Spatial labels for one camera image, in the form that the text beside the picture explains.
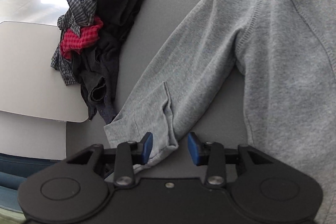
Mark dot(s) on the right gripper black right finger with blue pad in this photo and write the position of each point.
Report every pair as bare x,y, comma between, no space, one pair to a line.
214,156

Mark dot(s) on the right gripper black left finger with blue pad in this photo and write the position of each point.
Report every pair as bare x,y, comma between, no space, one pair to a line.
120,161

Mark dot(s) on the grey zip hoodie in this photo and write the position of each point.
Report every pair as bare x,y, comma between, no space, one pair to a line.
286,51

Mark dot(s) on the grey side table top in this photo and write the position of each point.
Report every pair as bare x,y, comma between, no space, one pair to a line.
29,85

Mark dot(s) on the red checked cloth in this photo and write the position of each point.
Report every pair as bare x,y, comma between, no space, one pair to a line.
73,43

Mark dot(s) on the blue checked shirt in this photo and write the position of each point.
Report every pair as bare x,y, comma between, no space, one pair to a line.
80,14

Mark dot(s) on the black garment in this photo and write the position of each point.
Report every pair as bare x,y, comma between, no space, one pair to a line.
96,68

